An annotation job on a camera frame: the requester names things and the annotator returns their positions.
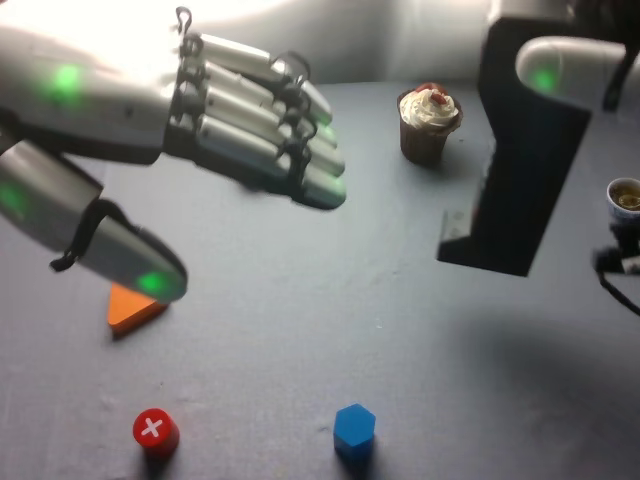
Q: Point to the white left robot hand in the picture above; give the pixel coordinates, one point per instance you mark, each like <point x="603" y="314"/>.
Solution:
<point x="100" y="100"/>

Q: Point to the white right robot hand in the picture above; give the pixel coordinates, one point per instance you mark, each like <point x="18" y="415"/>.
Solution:
<point x="565" y="65"/>

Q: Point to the miniature blue white bowl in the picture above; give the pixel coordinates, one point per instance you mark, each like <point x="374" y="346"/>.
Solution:
<point x="624" y="200"/>

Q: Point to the toy cupcake with cream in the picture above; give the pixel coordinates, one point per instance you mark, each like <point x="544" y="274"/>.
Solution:
<point x="430" y="125"/>

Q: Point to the orange triangle block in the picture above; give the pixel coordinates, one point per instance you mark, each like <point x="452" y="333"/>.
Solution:
<point x="127" y="315"/>

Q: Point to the grey table cloth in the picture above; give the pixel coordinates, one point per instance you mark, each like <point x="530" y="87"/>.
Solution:
<point x="300" y="350"/>

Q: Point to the red cylinder with white cross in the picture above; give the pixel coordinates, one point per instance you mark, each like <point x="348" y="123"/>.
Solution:
<point x="155" y="432"/>

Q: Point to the blue hexagon block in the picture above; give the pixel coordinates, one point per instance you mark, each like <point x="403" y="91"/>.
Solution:
<point x="354" y="430"/>

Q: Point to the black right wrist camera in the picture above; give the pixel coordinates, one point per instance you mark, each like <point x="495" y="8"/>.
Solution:
<point x="617" y="260"/>

